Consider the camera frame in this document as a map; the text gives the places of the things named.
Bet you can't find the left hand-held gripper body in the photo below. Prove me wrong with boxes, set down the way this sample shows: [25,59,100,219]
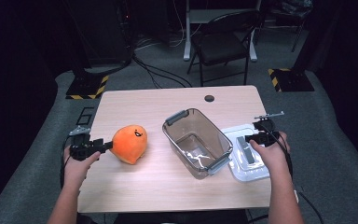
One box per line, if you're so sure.
[69,125,105,161]

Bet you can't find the dark equipment rack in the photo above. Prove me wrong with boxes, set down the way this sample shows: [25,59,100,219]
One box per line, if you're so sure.
[83,0,135,64]

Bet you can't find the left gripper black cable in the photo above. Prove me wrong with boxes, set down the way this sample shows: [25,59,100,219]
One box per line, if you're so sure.
[59,136,73,189]

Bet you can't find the white desk frame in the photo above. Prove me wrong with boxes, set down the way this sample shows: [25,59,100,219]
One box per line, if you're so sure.
[183,0,262,63]

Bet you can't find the orange plush toy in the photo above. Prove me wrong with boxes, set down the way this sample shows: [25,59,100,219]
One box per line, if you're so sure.
[109,124,148,165]

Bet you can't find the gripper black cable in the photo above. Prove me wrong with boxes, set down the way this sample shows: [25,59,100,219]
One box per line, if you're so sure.
[59,136,73,189]
[267,124,295,181]

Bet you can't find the person's left hand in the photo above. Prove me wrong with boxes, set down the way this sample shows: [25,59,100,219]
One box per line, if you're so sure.
[62,147,102,189]

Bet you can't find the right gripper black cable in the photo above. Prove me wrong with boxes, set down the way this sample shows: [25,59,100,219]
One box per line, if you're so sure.
[267,124,295,181]

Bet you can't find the black floor cables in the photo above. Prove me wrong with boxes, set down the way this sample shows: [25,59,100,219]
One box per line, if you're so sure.
[131,52,194,90]

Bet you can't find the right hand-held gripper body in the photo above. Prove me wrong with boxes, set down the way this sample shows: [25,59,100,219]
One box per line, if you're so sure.
[251,111,285,147]

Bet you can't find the black cable at table corner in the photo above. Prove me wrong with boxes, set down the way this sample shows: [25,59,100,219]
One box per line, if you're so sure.
[297,190,324,224]

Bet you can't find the white lid with grey handle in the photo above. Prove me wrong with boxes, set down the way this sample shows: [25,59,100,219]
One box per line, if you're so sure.
[220,123,271,183]

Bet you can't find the black stand base striped edge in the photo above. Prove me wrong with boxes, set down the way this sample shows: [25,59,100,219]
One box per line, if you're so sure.
[65,74,110,101]
[268,68,315,93]

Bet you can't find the black folding chair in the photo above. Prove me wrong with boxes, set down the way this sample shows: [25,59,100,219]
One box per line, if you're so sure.
[186,10,262,88]

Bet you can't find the person's right hand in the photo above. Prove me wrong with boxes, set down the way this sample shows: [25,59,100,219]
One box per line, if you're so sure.
[249,132,293,180]

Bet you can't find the clear storage box grey clips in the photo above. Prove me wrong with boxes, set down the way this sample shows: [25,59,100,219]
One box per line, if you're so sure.
[161,107,234,180]

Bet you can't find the dark background chair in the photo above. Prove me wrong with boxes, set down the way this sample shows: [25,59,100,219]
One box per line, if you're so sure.
[269,0,313,52]

